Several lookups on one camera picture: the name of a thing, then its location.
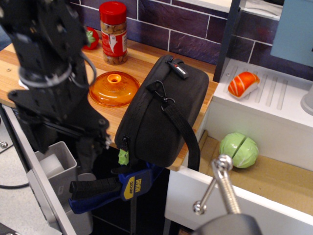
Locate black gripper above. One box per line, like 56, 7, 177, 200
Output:
8, 61, 111, 173

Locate green zipper pull tab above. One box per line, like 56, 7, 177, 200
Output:
118, 149, 129, 165

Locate black zipper case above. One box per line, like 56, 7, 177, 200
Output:
115, 55, 209, 171

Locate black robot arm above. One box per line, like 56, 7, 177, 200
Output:
0, 0, 110, 173

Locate grey metal bin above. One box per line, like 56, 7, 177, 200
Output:
35, 141, 93, 235

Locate blue Irwin bar clamp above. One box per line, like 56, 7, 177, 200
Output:
68, 163, 163, 235

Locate red toy tomato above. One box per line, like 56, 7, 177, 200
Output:
83, 27, 99, 50

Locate red-lidded peanut jar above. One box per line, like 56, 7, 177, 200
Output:
99, 1, 128, 65

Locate green toy cabbage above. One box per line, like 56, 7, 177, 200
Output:
219, 133, 259, 168

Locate toy salmon sushi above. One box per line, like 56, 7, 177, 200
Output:
227, 71, 260, 99

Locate white dish rack counter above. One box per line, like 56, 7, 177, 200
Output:
206, 59, 313, 170

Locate white drawer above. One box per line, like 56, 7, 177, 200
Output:
165, 133, 313, 235

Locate grey cylindrical cup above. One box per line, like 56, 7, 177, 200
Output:
301, 86, 313, 116

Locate light blue panel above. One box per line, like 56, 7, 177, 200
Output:
270, 0, 313, 67

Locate black floor cable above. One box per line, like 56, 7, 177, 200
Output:
0, 182, 30, 189

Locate black carry strap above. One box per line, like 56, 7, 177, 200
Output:
145, 80, 201, 172

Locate dark grey shelf post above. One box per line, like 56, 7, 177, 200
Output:
213, 0, 241, 83

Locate metal clamp screw handle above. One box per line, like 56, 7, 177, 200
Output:
192, 154, 262, 235

